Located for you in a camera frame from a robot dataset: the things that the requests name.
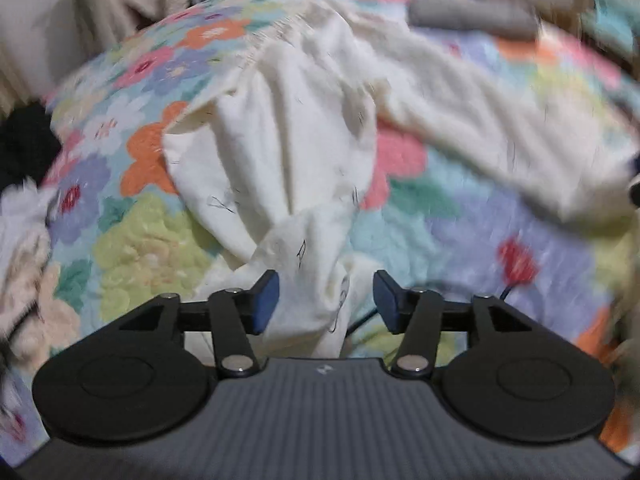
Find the white fluffy cloth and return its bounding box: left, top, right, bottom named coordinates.
left=0, top=180, right=63, bottom=376

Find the black cloth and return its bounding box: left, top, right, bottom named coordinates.
left=0, top=101, right=63, bottom=192

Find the floral quilt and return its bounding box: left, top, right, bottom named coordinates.
left=0, top=0, right=640, bottom=466

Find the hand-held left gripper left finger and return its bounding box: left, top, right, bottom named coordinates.
left=119, top=269, right=281, bottom=380

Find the white garment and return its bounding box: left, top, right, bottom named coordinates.
left=161, top=0, right=637, bottom=358

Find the grey folded cloth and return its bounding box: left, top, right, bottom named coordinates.
left=407, top=0, right=542, bottom=41

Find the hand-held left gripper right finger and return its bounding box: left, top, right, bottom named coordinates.
left=372, top=269, right=533, bottom=379

